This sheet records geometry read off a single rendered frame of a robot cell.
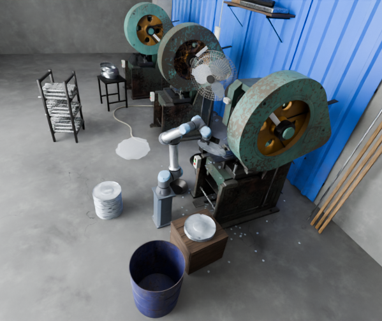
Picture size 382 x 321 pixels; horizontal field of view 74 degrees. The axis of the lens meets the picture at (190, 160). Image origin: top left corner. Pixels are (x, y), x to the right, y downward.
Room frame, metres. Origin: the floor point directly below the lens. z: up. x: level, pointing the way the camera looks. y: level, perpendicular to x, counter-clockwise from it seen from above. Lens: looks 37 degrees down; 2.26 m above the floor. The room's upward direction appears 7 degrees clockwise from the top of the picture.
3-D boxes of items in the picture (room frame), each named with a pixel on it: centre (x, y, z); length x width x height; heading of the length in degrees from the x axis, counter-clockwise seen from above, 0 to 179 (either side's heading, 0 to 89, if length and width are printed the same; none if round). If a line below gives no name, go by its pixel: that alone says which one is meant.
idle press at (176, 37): (3.89, 0.03, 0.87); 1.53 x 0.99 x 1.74; 116
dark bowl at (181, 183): (2.35, 0.14, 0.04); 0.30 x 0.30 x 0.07
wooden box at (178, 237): (1.51, -0.16, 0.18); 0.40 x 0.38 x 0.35; 125
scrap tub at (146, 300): (1.04, 0.15, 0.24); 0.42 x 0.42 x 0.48
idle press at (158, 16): (5.42, 0.93, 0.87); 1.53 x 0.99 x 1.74; 121
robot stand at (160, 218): (1.84, 0.23, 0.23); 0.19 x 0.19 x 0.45; 31
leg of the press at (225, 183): (2.03, -0.73, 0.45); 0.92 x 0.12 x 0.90; 118
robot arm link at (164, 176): (1.85, 0.23, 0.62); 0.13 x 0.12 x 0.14; 139
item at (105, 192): (1.90, 0.84, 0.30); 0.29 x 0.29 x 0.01
